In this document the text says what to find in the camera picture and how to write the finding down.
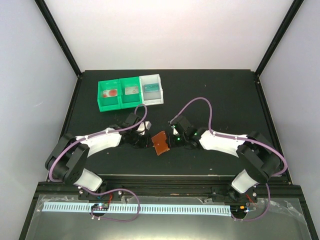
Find small circuit board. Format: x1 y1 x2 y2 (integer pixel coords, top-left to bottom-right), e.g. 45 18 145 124
91 203 109 211

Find right black frame post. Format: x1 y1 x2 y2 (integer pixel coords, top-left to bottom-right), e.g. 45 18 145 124
254 0 305 76

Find grey card in bin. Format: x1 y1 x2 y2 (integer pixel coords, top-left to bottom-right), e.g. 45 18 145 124
124 86 139 95

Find red spotted card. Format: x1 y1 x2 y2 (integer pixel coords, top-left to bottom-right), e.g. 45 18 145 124
102 89 118 98

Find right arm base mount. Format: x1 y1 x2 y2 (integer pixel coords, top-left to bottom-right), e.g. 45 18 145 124
210 184 258 204

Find white translucent bin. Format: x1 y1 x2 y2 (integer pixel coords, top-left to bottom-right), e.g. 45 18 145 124
139 74 164 106

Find left black frame post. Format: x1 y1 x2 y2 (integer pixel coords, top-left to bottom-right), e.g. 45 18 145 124
34 0 82 77

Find left green bin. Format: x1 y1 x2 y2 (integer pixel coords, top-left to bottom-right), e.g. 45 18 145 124
97 79 121 112

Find green bin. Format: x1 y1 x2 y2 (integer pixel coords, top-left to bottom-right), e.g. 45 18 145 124
97 79 121 112
119 76 142 109

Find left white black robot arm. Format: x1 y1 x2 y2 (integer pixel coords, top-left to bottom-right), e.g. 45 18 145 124
45 113 152 200

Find black frame post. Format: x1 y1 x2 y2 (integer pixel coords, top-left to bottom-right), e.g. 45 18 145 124
254 0 305 76
34 0 82 77

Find teal card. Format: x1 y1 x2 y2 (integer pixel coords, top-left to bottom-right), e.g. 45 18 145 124
143 83 160 93

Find middle green bin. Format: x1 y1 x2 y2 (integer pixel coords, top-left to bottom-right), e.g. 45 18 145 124
119 76 142 109

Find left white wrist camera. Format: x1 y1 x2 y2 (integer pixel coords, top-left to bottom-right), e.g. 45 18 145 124
136 121 152 136

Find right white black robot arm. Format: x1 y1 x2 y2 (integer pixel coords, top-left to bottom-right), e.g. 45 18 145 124
169 115 283 202

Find brown leather card holder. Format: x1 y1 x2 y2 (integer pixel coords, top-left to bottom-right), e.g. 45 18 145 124
151 130 170 156

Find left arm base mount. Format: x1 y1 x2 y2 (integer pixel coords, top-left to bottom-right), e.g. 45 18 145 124
77 182 121 201

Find white slotted cable duct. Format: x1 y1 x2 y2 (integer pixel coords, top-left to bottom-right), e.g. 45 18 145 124
42 202 232 217

